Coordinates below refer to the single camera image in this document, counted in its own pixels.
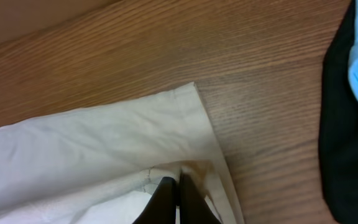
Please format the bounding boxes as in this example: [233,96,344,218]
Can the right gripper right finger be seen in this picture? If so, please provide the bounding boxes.
[179,174,221,224]

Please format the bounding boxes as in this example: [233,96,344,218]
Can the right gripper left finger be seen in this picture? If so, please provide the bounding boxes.
[134,177,177,224]

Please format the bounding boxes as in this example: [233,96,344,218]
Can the black garment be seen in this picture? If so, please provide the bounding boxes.
[318,1,358,223]

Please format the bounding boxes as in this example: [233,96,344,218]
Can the beige khaki shorts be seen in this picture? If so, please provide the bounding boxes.
[0,83,244,223]

